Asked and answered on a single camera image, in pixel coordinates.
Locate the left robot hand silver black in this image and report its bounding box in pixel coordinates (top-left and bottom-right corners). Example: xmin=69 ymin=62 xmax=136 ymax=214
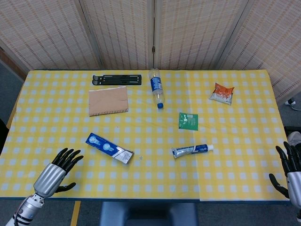
xmin=33 ymin=147 xmax=84 ymax=197

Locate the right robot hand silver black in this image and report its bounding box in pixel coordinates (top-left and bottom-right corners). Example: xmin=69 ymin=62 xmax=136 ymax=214
xmin=269 ymin=141 xmax=301 ymax=210

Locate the blue white toothpaste box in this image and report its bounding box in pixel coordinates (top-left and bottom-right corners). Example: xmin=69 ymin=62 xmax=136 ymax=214
xmin=85 ymin=132 xmax=135 ymax=165

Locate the blue white toothpaste tube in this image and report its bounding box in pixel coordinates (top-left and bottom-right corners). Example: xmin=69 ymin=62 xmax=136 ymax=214
xmin=171 ymin=144 xmax=214 ymax=159

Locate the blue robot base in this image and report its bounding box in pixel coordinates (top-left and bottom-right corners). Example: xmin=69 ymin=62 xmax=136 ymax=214
xmin=100 ymin=202 xmax=198 ymax=226

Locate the light coloured shoe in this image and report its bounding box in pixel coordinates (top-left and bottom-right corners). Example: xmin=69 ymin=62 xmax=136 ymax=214
xmin=287 ymin=131 xmax=301 ymax=148

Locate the brown spiral notebook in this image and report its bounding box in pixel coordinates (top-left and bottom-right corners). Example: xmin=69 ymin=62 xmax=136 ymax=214
xmin=88 ymin=86 xmax=129 ymax=117

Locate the yellow white checked tablecloth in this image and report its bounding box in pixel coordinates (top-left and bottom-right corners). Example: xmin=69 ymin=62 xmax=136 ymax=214
xmin=0 ymin=69 xmax=292 ymax=202

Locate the orange white snack bag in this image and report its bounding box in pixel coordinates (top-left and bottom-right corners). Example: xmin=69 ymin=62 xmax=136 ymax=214
xmin=208 ymin=82 xmax=235 ymax=105

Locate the green sachet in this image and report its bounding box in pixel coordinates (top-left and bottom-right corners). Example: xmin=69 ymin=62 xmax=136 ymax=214
xmin=178 ymin=112 xmax=199 ymax=131

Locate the black folding laptop stand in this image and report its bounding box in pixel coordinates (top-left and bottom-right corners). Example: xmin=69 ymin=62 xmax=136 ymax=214
xmin=92 ymin=74 xmax=143 ymax=86

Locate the clear plastic bottle blue label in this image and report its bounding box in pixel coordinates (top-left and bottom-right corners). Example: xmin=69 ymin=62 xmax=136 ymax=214
xmin=149 ymin=67 xmax=166 ymax=109

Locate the woven folding screen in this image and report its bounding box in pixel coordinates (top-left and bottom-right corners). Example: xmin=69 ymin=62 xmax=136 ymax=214
xmin=0 ymin=0 xmax=301 ymax=102

